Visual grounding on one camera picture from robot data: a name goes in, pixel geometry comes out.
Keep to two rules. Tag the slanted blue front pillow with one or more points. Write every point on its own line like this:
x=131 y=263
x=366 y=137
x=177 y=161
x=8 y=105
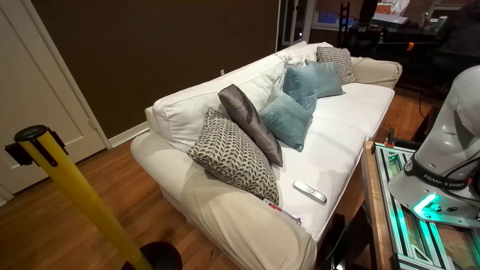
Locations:
x=287 y=120

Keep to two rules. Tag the magazine on sofa arm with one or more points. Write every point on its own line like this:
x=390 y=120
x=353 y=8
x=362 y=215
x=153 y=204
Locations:
x=281 y=210

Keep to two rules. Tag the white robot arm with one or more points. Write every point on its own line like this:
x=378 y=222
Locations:
x=440 y=182

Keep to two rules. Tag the grey patterned front pillow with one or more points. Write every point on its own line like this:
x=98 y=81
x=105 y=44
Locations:
x=225 y=152

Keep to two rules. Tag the grey patterned pillow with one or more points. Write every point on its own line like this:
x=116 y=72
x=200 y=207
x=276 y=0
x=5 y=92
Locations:
x=225 y=152
x=342 y=60

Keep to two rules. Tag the dark grey satin pillow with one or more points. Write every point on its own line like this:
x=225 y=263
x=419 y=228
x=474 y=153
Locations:
x=245 y=114

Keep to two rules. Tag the blue middle pillow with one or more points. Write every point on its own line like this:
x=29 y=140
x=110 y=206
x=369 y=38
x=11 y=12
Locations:
x=299 y=83

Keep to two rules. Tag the light blue back pillow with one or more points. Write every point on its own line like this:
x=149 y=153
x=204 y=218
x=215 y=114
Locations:
x=329 y=78

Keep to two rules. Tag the grey patterned far pillow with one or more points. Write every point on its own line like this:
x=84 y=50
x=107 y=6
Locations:
x=342 y=60

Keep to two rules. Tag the white fabric sofa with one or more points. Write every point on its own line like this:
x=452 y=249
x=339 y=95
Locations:
x=252 y=234

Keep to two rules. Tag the silver remote control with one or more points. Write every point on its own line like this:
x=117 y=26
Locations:
x=309 y=191

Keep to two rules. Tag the white door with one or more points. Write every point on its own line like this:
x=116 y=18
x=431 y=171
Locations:
x=38 y=89

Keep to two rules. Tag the dark cluttered background desk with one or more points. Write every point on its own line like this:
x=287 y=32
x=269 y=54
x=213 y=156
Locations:
x=432 y=51

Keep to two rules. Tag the yellow stanchion post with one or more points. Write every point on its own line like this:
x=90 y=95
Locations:
x=42 y=146

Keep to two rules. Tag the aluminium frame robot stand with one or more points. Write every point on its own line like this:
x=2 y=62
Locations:
x=401 y=240

